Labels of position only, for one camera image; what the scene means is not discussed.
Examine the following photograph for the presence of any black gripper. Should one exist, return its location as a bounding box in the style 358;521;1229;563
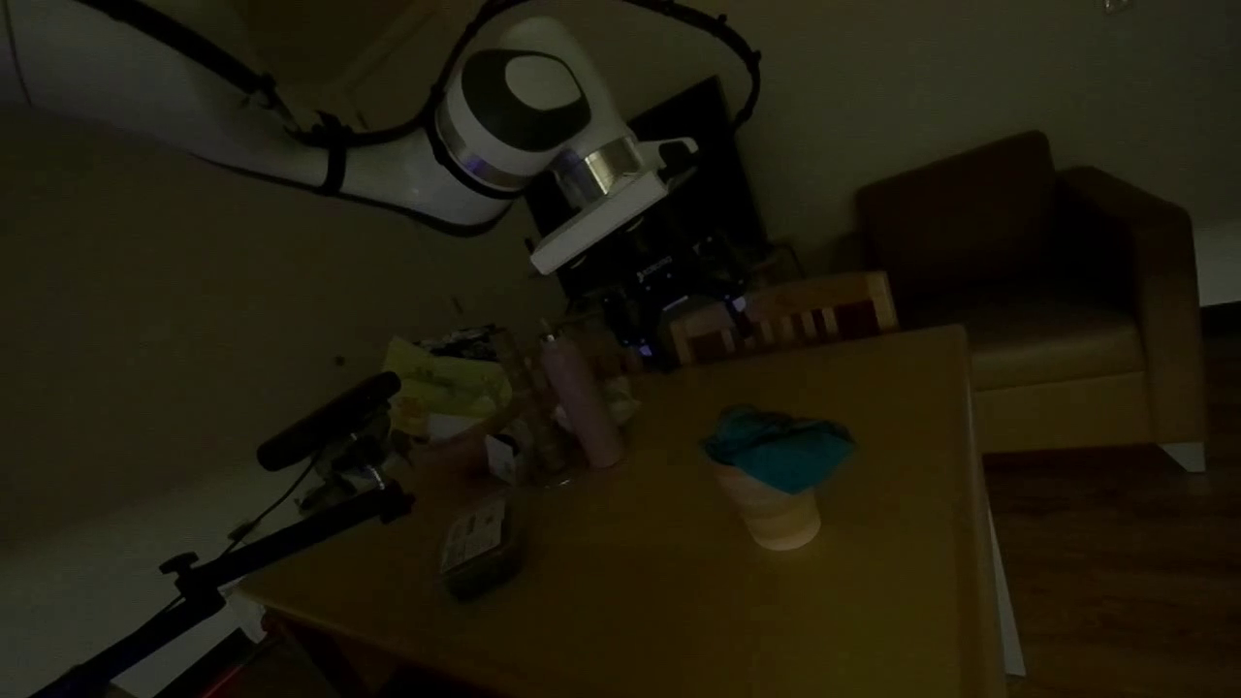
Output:
562;192;760;375

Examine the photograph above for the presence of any blue cloth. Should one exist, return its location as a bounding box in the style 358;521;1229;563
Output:
702;405;861;497

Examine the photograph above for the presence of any beige cup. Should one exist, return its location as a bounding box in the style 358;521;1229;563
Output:
710;462;827;556

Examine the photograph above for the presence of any low television stand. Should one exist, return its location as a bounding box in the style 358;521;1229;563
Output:
565;246;812;369

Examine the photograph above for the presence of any wooden slatted chair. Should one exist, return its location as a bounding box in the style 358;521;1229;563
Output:
668;267;905;371

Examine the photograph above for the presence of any black flat television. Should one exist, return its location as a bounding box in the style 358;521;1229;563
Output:
518;73;770;312

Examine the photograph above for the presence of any clear drinking glass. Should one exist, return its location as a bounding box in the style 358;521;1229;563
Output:
498;329;579;494

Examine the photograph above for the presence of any yellow-green crumpled bag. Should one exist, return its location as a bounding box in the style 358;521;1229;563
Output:
385;334;517;448

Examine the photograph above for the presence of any brown armchair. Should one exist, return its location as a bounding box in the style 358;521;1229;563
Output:
851;128;1214;476

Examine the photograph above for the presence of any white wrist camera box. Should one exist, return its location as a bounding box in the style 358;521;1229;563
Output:
522;131;707;278

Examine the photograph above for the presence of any black stereo camera bar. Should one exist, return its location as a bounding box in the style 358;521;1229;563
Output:
253;369;408;474

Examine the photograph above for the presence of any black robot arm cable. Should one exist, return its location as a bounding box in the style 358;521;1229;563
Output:
75;0;769;236

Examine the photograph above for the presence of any black camera tripod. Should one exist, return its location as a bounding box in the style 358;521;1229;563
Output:
32;439;419;698

